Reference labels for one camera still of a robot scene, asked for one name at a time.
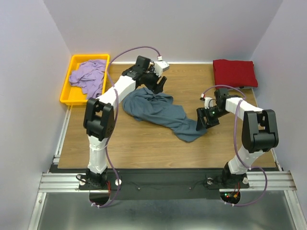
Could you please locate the blue-grey t-shirt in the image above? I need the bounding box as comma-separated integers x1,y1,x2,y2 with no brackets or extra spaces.
122,87,207,142

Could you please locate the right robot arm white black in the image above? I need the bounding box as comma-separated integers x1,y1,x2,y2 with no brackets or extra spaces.
196,85,279,188

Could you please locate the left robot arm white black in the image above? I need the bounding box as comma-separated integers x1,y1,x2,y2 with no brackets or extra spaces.
76,56,169,190

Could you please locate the white item under red shirt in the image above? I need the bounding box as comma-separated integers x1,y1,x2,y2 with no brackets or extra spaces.
236,86,254,90

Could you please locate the folded red t-shirt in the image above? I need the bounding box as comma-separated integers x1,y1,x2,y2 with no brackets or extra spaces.
213,59,258,88

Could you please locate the lilac t-shirt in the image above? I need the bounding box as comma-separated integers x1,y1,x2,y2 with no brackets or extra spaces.
69,59,106,99

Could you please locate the yellow plastic tray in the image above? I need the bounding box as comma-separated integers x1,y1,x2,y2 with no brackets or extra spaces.
59,54,110,106

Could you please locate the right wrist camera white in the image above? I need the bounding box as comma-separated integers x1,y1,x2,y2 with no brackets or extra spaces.
200,94,214,109

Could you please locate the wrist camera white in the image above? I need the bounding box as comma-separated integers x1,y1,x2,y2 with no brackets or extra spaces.
154,60,169,76
200,94,214,109

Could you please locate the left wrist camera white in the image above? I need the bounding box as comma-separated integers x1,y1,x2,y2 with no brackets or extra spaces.
154,60,169,76

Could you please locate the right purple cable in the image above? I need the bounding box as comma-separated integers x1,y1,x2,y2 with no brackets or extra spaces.
201,85,268,208

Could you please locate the purple cable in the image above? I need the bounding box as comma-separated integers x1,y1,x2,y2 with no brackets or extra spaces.
90,46,163,208
201,85,268,208

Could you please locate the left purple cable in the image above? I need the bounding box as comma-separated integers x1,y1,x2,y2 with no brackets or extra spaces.
90,46,163,208

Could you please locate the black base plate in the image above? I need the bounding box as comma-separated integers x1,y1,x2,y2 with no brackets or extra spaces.
76,168,249,204

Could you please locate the aluminium frame rail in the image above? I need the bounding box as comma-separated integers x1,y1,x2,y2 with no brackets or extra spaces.
38,105,298,192

